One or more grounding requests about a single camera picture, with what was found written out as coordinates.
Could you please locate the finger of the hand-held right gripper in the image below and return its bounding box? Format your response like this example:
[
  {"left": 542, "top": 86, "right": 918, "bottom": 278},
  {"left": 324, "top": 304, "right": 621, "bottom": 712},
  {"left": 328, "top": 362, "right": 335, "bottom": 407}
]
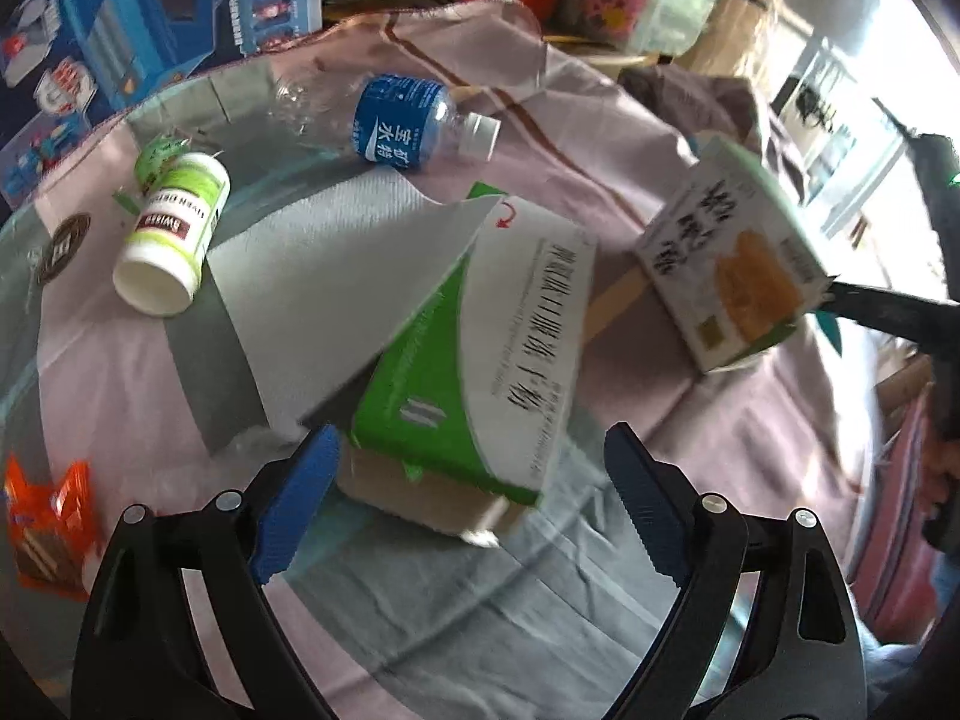
[{"left": 825, "top": 280, "right": 938, "bottom": 352}]

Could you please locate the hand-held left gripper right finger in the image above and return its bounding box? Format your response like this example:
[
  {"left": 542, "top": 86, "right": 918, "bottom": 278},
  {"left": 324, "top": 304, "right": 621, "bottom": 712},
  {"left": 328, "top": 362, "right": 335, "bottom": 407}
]
[{"left": 604, "top": 421, "right": 872, "bottom": 720}]

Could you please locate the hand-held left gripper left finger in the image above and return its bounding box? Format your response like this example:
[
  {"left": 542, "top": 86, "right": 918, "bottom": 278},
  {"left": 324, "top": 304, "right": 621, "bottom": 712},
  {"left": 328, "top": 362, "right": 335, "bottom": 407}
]
[{"left": 71, "top": 422, "right": 344, "bottom": 720}]

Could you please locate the green cardboard box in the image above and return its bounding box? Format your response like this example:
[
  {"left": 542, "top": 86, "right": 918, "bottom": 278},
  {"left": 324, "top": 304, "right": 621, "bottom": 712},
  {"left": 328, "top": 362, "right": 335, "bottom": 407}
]
[{"left": 634, "top": 133, "right": 835, "bottom": 376}]

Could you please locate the white green medicine box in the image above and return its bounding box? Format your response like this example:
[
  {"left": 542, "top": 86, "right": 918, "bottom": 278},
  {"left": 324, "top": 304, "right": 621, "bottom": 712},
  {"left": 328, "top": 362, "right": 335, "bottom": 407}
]
[{"left": 334, "top": 181, "right": 601, "bottom": 541}]

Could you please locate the clear green plastic packaging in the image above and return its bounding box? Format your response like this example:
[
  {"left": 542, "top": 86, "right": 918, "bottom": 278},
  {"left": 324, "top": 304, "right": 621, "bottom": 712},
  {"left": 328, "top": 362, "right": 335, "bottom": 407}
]
[{"left": 112, "top": 131, "right": 222, "bottom": 207}]

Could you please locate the clear water bottle blue label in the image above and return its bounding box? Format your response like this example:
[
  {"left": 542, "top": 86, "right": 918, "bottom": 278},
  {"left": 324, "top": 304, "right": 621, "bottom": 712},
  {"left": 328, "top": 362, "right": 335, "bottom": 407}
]
[{"left": 270, "top": 64, "right": 502, "bottom": 175}]

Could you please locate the white paper tissue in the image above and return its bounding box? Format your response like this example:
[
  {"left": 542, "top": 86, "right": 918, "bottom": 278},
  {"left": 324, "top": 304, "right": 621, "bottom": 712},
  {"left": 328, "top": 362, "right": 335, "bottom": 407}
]
[{"left": 202, "top": 161, "right": 511, "bottom": 458}]

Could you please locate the orange brown snack wrapper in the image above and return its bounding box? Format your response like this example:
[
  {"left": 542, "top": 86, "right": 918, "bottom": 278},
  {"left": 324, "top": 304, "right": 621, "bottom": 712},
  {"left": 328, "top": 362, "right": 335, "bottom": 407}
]
[{"left": 2, "top": 456, "right": 106, "bottom": 602}]

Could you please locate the white pill bottle green label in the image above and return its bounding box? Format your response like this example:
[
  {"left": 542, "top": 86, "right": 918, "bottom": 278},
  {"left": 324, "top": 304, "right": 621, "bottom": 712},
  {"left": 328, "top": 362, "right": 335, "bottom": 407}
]
[{"left": 112, "top": 152, "right": 232, "bottom": 316}]

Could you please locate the brown cardboard box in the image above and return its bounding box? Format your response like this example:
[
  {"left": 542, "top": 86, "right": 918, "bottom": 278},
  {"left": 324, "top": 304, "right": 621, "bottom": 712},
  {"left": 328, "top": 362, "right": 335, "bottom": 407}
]
[{"left": 675, "top": 0, "right": 811, "bottom": 80}]

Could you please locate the round black sticker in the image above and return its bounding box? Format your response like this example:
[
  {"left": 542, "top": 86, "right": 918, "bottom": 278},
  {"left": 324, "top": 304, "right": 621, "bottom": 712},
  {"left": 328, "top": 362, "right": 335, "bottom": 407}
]
[{"left": 36, "top": 212, "right": 92, "bottom": 286}]

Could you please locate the blue toy box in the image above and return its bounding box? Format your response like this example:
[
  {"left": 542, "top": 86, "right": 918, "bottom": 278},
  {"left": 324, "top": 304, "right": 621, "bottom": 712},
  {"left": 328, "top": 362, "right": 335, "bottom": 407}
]
[{"left": 0, "top": 0, "right": 325, "bottom": 203}]

